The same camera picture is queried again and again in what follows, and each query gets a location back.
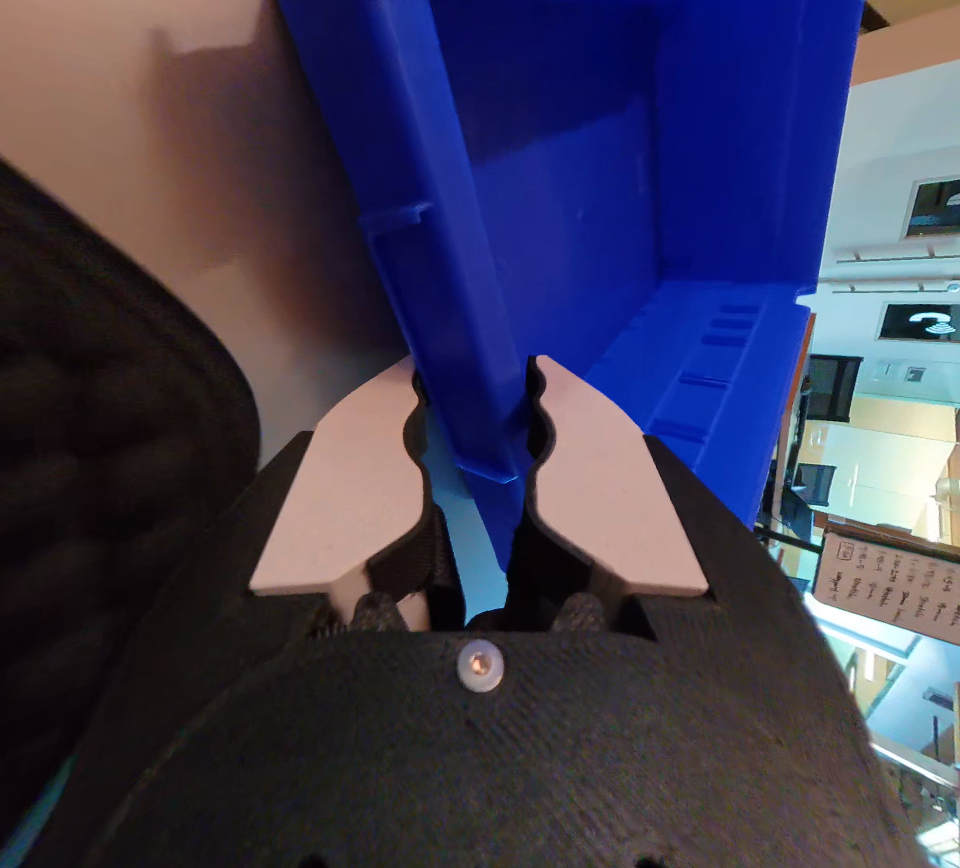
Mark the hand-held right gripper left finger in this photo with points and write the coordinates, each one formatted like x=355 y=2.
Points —
x=345 y=493

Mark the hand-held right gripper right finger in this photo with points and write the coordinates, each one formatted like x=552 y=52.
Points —
x=615 y=508

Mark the blue plastic bin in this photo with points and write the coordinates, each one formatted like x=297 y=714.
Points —
x=570 y=207

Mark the black dimpled wrist rest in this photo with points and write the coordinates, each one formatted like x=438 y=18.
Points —
x=112 y=433

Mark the handwritten sign board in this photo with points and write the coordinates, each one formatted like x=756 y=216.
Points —
x=892 y=583

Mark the framed wall sign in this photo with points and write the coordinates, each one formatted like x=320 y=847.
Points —
x=922 y=322
x=934 y=207

